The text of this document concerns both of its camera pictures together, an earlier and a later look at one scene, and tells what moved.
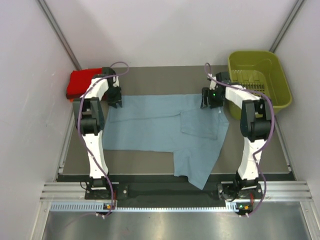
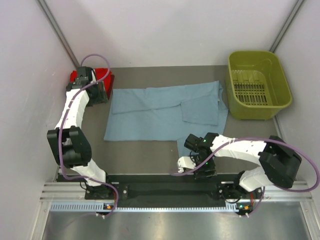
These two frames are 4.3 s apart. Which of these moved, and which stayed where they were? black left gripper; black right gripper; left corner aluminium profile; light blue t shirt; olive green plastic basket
Moved: black right gripper; light blue t shirt; black left gripper
Stayed: olive green plastic basket; left corner aluminium profile
